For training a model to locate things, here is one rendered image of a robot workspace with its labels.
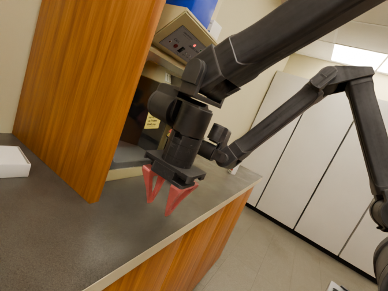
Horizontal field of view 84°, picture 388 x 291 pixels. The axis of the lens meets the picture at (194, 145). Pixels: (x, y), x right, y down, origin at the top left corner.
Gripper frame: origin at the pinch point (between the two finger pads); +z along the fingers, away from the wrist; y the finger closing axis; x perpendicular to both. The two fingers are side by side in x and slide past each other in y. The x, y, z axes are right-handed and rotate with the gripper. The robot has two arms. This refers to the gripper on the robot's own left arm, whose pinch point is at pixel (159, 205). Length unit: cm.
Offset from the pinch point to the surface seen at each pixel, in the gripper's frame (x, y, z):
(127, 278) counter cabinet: -9.0, 5.9, 28.7
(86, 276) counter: 7.4, 4.7, 16.2
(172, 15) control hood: -13.8, 24.6, -38.2
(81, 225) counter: 0.7, 17.2, 16.1
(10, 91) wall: -4, 76, 1
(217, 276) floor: -141, 0, 110
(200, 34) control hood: -25, 22, -39
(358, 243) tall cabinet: -325, -122, 74
